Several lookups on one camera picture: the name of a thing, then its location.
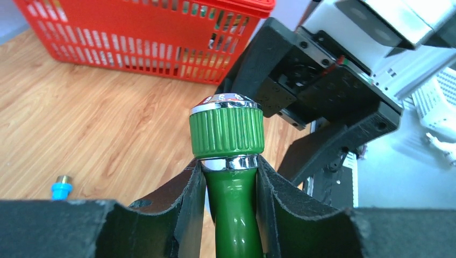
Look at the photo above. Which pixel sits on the red plastic shopping basket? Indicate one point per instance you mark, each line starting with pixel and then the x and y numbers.
pixel 197 41

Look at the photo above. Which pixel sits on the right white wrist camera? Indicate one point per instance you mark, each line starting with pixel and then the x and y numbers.
pixel 371 30

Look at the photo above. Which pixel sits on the blue faucet with white elbow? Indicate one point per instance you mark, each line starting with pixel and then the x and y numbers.
pixel 62 188

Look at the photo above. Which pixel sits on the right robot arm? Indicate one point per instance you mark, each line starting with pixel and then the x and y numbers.
pixel 399 75

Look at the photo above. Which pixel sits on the white yellow faucet on floor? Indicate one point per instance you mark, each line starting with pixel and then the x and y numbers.
pixel 448 149

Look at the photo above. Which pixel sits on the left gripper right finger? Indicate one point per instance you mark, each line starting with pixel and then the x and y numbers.
pixel 293 224

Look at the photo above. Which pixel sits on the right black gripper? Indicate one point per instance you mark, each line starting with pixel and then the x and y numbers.
pixel 309 77

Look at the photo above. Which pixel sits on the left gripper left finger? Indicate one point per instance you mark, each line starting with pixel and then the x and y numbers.
pixel 165 223

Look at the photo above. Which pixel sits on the green plastic faucet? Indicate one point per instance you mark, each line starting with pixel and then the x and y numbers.
pixel 227 138

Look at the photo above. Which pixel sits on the white plastic crate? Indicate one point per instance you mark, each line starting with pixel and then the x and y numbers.
pixel 435 103

